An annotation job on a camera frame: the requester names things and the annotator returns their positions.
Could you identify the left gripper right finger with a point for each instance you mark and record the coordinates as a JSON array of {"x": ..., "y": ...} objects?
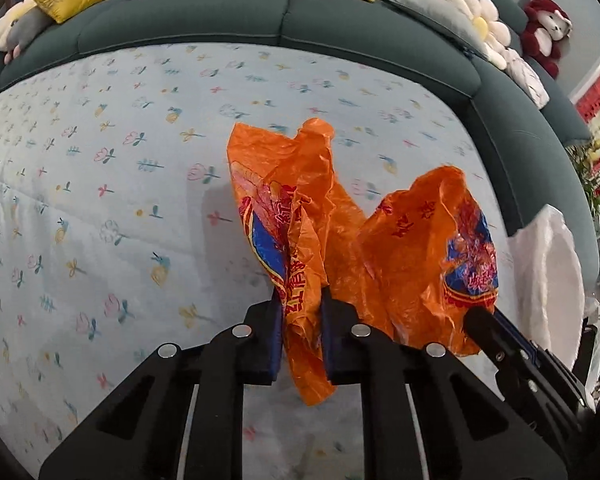
[{"x": 425, "y": 414}]

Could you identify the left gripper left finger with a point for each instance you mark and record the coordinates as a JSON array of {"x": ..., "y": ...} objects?
[{"x": 178, "y": 415}]

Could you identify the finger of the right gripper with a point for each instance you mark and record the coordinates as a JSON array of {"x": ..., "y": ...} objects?
[
  {"x": 479, "y": 325},
  {"x": 512, "y": 332}
]

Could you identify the orange snack wrapper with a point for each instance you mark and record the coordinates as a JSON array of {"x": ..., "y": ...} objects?
[
  {"x": 291, "y": 204},
  {"x": 418, "y": 263}
]

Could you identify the white lined trash bin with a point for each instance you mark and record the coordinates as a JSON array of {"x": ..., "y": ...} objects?
[{"x": 549, "y": 284}]

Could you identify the teal sectional sofa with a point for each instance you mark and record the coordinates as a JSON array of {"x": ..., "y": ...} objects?
[{"x": 522, "y": 146}]

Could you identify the potted orchid plant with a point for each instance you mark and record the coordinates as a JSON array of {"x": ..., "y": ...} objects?
[{"x": 589, "y": 178}]

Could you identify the floral light blue tablecloth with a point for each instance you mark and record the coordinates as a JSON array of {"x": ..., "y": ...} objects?
[{"x": 118, "y": 226}]

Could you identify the white pink folded blanket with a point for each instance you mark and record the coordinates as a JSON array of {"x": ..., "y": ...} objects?
[{"x": 526, "y": 78}]

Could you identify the daisy flower pillow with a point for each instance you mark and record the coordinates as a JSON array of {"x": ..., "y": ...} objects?
[{"x": 493, "y": 34}]

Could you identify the red white plush bear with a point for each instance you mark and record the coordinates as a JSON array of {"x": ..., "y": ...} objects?
[{"x": 548, "y": 25}]

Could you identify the grey green cushion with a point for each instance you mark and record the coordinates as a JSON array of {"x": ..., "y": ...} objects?
[{"x": 444, "y": 17}]

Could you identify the grey cream plush toy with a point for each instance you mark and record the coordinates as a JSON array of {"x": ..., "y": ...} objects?
[{"x": 19, "y": 26}]

